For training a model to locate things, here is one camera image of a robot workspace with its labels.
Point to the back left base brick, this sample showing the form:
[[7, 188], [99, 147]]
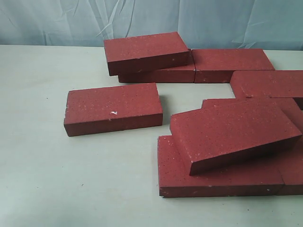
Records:
[[182, 74]]

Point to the base brick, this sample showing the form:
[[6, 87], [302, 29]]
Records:
[[218, 65], [254, 178], [290, 166], [182, 74]]

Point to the back right base brick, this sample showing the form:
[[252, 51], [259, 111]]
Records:
[[218, 65]]

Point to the front left base brick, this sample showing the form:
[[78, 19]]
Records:
[[254, 178]]

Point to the middle row red brick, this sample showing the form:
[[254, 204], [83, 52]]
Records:
[[287, 105]]

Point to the front right base brick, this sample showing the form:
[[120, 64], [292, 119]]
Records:
[[290, 166]]

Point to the blue-grey backdrop cloth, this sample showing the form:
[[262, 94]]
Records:
[[266, 24]]

